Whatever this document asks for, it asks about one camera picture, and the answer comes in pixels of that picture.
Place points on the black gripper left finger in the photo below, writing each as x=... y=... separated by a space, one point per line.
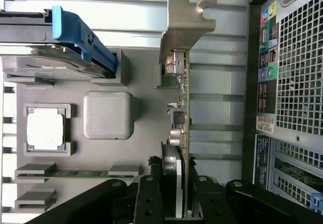
x=149 y=201

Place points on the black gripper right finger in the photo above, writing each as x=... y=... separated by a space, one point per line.
x=217 y=203

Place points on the grey plastic parts rack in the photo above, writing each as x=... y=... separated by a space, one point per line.
x=106 y=153

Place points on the green loose RAM stick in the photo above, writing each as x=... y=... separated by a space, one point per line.
x=75 y=174

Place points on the silver CPU chip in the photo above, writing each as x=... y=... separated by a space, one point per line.
x=45 y=128

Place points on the blue plastic disk caddy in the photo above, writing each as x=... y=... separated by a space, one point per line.
x=101 y=55

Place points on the black open PC case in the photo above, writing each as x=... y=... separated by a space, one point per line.
x=300 y=57

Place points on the silver hard disk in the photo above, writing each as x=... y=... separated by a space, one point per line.
x=38 y=60

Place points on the light blue end cap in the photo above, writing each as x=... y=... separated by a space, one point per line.
x=56 y=22

